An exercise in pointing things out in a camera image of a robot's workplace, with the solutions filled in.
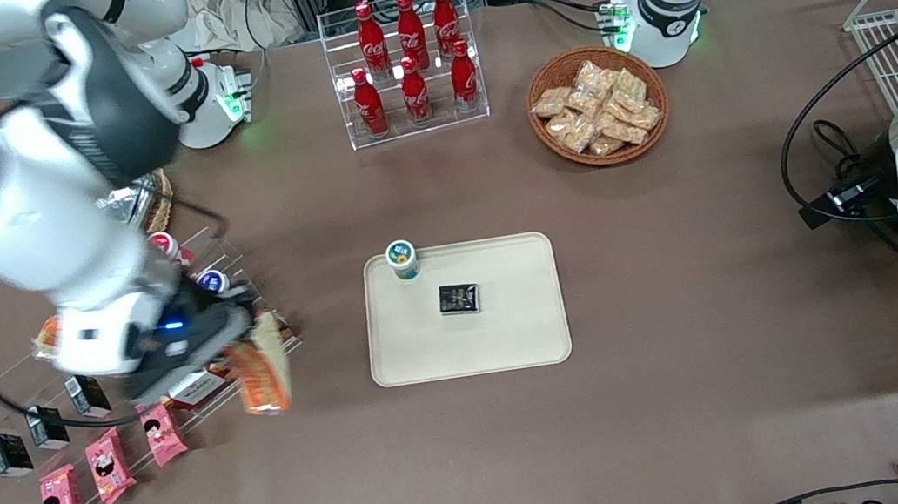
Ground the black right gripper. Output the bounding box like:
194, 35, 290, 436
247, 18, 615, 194
108, 271, 271, 404

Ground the orange snack packet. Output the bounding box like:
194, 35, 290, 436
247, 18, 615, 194
217, 309, 298, 420

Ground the wrapped sandwich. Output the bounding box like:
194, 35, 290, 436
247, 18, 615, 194
28, 312, 72, 363

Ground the beige plastic tray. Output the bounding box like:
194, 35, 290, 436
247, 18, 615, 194
355, 228, 576, 390

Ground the white and red box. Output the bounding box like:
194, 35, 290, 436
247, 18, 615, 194
166, 369, 235, 413

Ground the bottle with blue cap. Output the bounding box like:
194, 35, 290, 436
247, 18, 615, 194
192, 265, 233, 299

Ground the bottle with red cap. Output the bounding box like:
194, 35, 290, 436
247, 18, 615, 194
148, 227, 195, 273

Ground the black drink carton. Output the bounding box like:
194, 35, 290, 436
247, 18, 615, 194
64, 371, 114, 423
24, 402, 72, 453
0, 428, 36, 480

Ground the small wicker basket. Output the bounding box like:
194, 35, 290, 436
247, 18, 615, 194
135, 165, 180, 236

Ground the silver foil packet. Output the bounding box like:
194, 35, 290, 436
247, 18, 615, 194
91, 175, 164, 232

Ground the small cup with green lid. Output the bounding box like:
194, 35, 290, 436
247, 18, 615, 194
384, 238, 422, 284

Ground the small black carton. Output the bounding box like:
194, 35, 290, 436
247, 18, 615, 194
436, 280, 484, 319

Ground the red cola bottle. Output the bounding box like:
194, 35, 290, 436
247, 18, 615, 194
431, 0, 466, 61
397, 53, 434, 127
353, 0, 392, 82
393, 0, 431, 73
350, 65, 391, 139
446, 38, 483, 114

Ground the clear acrylic bottle rack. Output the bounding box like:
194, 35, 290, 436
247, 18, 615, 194
316, 0, 493, 155

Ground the white cloth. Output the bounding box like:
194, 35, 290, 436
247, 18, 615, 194
184, 0, 308, 60

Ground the tan snack packet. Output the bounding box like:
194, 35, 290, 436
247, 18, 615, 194
570, 57, 622, 99
565, 85, 606, 122
529, 85, 575, 119
624, 101, 664, 134
586, 131, 629, 160
608, 65, 651, 115
597, 108, 652, 151
544, 107, 598, 158

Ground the round wicker basket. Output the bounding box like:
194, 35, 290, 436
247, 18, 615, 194
519, 36, 678, 178

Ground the black power cable with plug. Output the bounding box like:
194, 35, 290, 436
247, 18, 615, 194
810, 108, 898, 257

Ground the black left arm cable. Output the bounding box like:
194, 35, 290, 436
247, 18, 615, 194
763, 30, 898, 237

